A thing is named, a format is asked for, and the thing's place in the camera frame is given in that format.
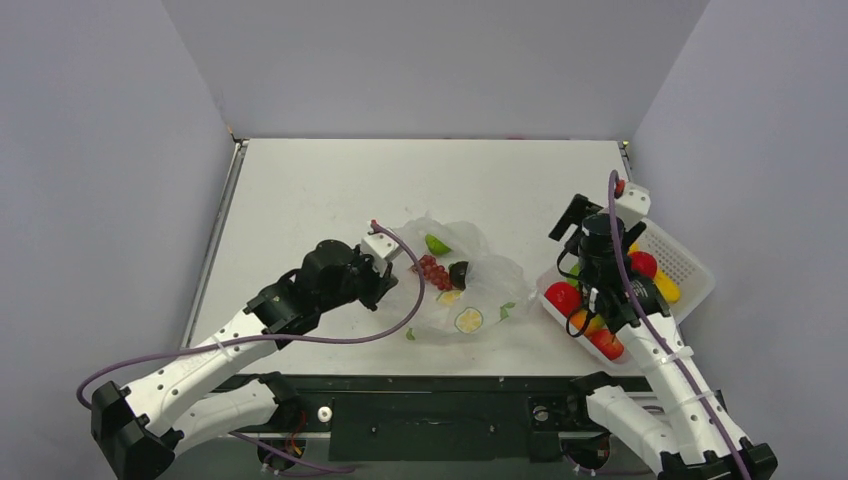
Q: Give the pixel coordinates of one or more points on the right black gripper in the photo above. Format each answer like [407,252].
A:
[573,216]

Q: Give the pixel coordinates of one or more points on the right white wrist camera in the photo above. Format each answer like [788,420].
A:
[630,203]

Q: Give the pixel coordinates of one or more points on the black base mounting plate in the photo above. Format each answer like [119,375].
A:
[435,418]

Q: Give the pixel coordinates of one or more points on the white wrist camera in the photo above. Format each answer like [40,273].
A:
[382,248]
[630,203]

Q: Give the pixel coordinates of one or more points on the dark purple round fruit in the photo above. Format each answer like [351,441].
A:
[457,275]

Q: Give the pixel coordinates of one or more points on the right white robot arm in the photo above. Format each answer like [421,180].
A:
[697,439]

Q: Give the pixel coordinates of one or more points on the red fake fruit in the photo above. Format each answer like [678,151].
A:
[644,264]

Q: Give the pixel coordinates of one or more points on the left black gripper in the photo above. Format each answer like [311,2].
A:
[380,285]

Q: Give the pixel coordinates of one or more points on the red fake apple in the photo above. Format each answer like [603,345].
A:
[607,344]

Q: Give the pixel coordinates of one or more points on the orange green fake mango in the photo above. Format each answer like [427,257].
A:
[585,323]

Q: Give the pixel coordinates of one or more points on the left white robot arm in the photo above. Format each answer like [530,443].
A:
[143,426]

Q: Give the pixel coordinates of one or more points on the white plastic basket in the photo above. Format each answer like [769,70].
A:
[694,280]

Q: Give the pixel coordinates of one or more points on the green fake apple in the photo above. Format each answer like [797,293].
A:
[436,246]

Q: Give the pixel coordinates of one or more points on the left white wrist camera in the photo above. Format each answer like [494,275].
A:
[382,248]

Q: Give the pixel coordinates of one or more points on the green fake leaf fruit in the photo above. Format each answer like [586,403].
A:
[574,273]

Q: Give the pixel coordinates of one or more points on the yellow fake mango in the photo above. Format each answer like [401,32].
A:
[667,287]

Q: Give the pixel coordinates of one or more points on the dark red fake grapes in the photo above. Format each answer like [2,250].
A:
[435,273]

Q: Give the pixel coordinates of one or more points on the clear plastic bag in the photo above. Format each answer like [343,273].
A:
[469,288]

